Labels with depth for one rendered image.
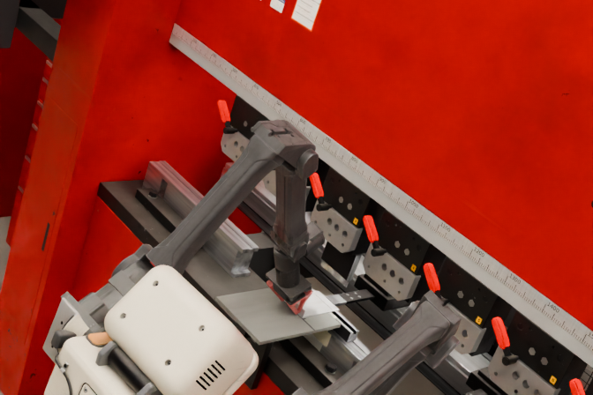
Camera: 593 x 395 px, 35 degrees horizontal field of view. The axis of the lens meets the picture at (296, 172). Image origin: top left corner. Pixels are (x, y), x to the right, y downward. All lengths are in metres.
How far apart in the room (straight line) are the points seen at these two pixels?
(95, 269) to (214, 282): 0.53
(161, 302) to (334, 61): 0.95
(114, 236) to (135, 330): 1.36
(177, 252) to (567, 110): 0.79
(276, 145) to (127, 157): 1.27
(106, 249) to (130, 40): 0.64
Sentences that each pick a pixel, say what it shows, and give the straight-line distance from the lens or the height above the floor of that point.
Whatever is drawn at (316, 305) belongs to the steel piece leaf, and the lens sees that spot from 2.37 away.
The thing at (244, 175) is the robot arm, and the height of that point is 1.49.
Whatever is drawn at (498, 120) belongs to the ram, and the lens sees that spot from 1.97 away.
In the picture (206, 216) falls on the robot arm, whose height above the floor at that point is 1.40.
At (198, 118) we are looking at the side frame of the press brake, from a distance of 3.00.
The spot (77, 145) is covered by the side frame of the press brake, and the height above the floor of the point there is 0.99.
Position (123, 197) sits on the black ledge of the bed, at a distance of 2.86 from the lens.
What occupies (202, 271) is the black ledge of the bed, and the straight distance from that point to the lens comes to 2.60.
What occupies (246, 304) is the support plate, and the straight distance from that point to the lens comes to 2.28.
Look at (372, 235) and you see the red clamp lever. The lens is 2.15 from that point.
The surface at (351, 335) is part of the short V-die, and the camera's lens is 2.34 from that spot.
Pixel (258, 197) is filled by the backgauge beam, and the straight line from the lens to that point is 2.89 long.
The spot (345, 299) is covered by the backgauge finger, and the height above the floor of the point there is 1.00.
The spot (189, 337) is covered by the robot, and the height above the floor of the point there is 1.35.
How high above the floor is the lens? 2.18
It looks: 23 degrees down
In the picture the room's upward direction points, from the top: 19 degrees clockwise
